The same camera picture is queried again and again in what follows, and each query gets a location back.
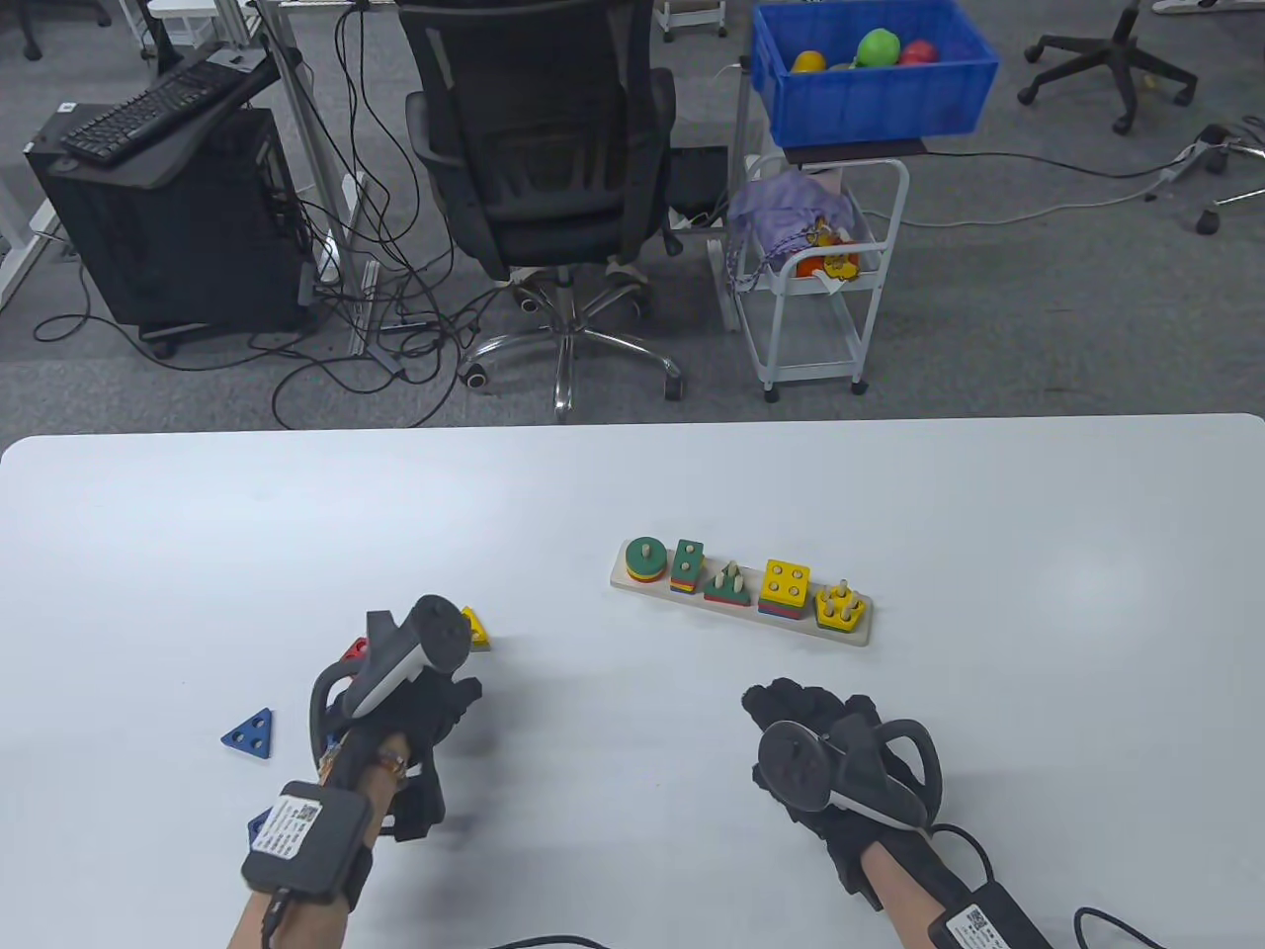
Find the person's left hand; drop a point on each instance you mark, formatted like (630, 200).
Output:
(435, 702)

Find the person's right hand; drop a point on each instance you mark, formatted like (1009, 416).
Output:
(791, 702)

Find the yellow triangle block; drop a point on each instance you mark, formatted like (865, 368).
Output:
(477, 633)

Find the blue square block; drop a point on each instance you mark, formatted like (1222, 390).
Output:
(781, 617)

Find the yellow pentagon block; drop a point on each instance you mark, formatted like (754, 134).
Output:
(820, 613)

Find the red pentagon block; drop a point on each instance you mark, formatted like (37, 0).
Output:
(354, 652)

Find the yellow square block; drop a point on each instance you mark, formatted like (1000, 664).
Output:
(786, 583)

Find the red triangle block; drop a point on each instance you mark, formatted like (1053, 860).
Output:
(726, 601)

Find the green triangle block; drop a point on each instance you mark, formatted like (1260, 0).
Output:
(714, 591)

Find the green rectangle block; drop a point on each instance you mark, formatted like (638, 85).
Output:
(682, 568)

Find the blue triangle block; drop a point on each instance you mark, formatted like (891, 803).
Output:
(249, 736)

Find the wooden board with posts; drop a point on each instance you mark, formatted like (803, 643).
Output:
(621, 581)

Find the green circle block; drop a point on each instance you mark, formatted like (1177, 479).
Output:
(637, 556)

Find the blue pentagon block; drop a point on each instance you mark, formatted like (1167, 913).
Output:
(259, 822)

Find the person's left forearm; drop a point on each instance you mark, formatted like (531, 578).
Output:
(296, 919)

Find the grey tracking controller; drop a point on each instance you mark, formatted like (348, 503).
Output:
(395, 657)
(796, 766)

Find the white metal cart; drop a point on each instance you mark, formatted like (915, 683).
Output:
(791, 285)

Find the orange yellow toy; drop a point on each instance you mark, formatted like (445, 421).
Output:
(830, 259)

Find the purple cloth bag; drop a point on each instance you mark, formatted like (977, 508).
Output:
(781, 203)

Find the black computer tower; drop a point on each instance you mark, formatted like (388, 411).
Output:
(178, 247)

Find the black floor box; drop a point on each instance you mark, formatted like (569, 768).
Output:
(697, 183)

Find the dark flat board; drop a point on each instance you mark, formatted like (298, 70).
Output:
(855, 150)

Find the black mesh office chair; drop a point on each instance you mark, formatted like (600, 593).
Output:
(544, 148)

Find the blue plastic crate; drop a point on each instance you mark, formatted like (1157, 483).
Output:
(870, 109)

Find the chair leg with caster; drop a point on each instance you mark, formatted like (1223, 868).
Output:
(1207, 221)

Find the orange toy fruit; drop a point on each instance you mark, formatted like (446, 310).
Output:
(808, 61)

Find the green toy fruit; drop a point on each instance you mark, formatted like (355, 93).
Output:
(878, 47)

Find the red toy fruit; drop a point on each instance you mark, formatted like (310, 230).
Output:
(919, 51)

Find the black keyboard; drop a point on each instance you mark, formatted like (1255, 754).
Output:
(148, 104)

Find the white power strip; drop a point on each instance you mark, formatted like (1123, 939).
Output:
(1191, 158)

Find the small white cart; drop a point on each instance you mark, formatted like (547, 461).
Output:
(692, 12)

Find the black swivel office chair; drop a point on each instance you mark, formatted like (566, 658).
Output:
(1122, 49)

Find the black chair base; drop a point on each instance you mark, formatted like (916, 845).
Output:
(33, 30)

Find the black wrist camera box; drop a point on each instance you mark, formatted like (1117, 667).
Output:
(306, 840)
(988, 924)

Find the white desk frame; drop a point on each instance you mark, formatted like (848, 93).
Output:
(364, 297)

